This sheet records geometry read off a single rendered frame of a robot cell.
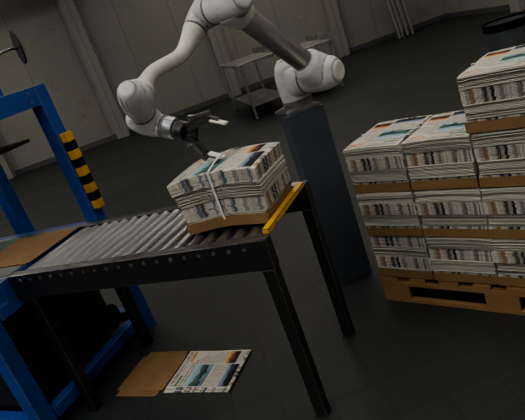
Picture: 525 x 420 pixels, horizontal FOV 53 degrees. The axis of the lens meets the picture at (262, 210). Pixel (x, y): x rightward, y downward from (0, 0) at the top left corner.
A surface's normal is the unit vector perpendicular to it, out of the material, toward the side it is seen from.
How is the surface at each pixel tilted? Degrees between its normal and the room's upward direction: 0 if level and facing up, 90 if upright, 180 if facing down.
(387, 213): 90
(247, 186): 90
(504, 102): 90
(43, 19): 90
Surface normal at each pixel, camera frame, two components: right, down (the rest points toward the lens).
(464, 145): -0.60, 0.45
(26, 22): 0.18, 0.28
